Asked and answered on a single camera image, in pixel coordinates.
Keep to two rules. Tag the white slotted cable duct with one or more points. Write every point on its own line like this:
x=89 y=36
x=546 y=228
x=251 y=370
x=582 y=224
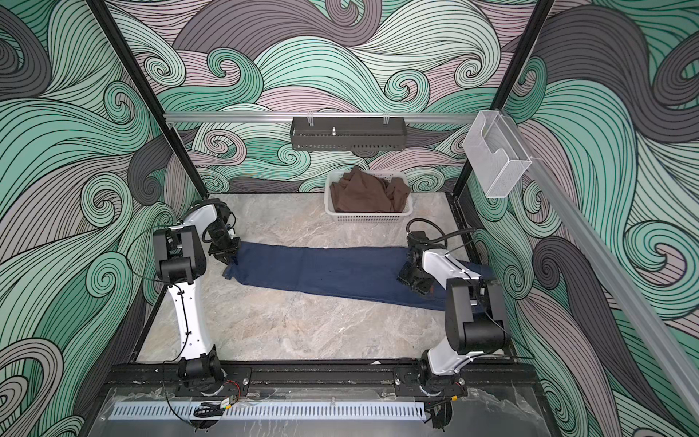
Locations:
x=247 y=411

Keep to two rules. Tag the clear plastic wall bin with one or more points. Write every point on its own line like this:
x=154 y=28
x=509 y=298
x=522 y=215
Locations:
x=496 y=149

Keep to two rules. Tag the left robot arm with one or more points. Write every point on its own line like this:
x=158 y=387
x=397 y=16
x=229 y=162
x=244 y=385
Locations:
x=181 y=255

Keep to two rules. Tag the aluminium rail back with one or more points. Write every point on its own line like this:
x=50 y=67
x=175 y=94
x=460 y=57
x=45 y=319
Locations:
x=287 y=117

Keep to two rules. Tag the black perforated metal tray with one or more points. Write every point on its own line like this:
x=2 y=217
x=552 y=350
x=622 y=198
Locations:
x=348 y=133

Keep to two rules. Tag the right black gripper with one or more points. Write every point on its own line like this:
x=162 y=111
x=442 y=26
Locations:
x=421 y=288

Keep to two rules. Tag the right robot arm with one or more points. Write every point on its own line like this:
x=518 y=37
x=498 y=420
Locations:
x=474 y=321

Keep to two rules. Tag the brown trousers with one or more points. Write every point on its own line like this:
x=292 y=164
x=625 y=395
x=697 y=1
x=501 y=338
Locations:
x=360 y=192

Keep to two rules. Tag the aluminium rail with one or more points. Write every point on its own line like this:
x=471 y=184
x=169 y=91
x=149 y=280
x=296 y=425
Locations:
x=287 y=117
x=559 y=185

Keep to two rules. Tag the blue denim trousers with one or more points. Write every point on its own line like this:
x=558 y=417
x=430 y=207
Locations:
x=363 y=273

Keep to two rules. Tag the aluminium rail right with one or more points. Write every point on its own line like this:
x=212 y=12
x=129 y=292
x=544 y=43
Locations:
x=559 y=185

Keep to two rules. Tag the white plastic laundry basket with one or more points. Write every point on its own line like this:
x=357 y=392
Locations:
x=361 y=217

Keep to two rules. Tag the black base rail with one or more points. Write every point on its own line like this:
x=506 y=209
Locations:
x=404 y=378

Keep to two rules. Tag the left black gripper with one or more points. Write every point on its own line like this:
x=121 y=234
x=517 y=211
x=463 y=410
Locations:
x=223 y=256

